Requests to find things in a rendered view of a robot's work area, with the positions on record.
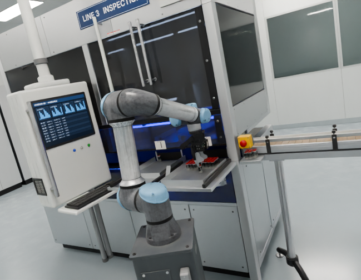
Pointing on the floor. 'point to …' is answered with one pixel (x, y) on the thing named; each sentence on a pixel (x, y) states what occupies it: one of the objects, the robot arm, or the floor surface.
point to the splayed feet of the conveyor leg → (292, 262)
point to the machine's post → (231, 134)
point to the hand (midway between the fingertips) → (198, 164)
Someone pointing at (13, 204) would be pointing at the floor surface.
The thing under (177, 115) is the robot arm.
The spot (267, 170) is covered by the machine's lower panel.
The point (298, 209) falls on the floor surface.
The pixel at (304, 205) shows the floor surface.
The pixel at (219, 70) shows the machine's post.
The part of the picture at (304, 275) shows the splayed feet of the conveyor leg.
